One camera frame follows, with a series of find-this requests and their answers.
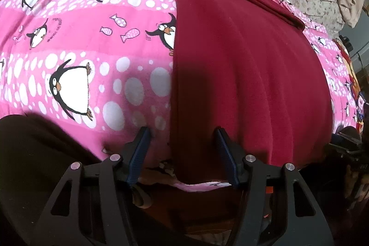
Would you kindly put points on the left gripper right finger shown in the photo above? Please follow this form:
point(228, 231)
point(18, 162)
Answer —
point(277, 206)

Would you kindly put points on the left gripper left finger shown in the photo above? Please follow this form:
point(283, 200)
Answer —
point(93, 205)

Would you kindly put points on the dark red garment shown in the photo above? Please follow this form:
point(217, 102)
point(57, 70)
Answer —
point(245, 66)

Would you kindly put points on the pink penguin duvet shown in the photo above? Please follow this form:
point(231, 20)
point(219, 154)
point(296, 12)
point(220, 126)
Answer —
point(102, 69)

